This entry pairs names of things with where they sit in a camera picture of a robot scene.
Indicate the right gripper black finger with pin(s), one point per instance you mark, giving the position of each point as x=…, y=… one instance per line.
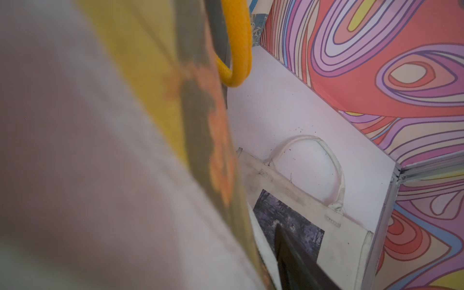
x=297, y=269

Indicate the cream canvas bag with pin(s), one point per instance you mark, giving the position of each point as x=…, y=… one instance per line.
x=339, y=246

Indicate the cream bag with yellow handles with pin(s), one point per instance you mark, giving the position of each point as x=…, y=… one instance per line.
x=118, y=170

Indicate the aluminium frame rail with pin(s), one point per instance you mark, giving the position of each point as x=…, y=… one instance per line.
x=419, y=242

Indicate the cream bag with blue handles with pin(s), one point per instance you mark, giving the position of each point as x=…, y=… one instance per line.
x=259, y=11

